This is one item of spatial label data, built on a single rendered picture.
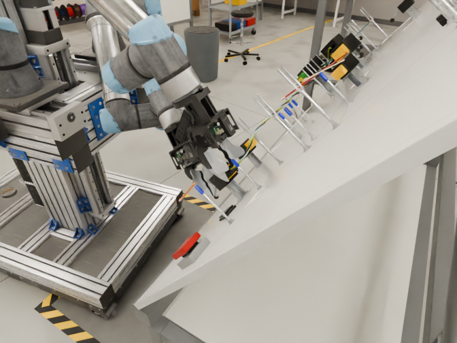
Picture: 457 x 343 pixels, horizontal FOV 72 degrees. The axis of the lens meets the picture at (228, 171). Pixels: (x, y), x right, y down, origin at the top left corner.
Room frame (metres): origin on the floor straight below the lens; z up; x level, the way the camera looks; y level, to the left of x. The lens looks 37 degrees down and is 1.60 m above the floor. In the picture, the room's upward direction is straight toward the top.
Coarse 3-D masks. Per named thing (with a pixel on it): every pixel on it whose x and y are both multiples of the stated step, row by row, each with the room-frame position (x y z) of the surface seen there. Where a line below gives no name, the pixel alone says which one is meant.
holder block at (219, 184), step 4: (236, 172) 0.60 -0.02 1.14; (212, 176) 0.59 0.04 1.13; (216, 176) 0.58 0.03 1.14; (232, 176) 0.58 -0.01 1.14; (212, 180) 0.60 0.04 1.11; (216, 180) 0.59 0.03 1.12; (220, 180) 0.58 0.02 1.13; (216, 184) 0.59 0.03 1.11; (220, 184) 0.58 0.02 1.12; (224, 184) 0.57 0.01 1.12; (220, 188) 0.59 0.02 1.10
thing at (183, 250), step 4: (196, 232) 0.41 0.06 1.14; (192, 236) 0.40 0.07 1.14; (196, 236) 0.40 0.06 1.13; (200, 236) 0.41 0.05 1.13; (188, 240) 0.39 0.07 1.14; (192, 240) 0.39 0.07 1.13; (196, 240) 0.40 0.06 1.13; (184, 244) 0.39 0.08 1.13; (188, 244) 0.38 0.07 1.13; (192, 244) 0.39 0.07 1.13; (196, 244) 0.40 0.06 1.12; (180, 248) 0.38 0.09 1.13; (184, 248) 0.37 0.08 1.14; (188, 248) 0.38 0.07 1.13; (192, 248) 0.39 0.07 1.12; (176, 252) 0.38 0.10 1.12; (180, 252) 0.37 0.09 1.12; (184, 252) 0.37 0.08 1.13; (188, 252) 0.38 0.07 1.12; (172, 256) 0.39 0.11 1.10; (176, 256) 0.38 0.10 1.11; (180, 256) 0.38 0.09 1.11; (184, 256) 0.38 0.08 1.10
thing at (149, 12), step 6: (132, 0) 1.10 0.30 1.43; (138, 0) 1.11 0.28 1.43; (144, 0) 1.11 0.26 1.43; (150, 0) 1.12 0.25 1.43; (156, 0) 1.13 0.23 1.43; (144, 6) 1.11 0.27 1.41; (150, 6) 1.12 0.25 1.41; (156, 6) 1.13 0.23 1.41; (150, 12) 1.12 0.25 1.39; (156, 12) 1.13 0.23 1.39
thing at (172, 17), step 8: (160, 0) 5.60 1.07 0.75; (168, 0) 5.71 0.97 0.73; (176, 0) 5.84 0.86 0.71; (184, 0) 5.98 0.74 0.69; (168, 8) 5.70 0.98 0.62; (176, 8) 5.83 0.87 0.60; (184, 8) 5.97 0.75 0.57; (168, 16) 5.69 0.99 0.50; (176, 16) 5.82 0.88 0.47; (184, 16) 5.96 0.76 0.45; (168, 24) 5.65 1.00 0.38; (192, 24) 6.07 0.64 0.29
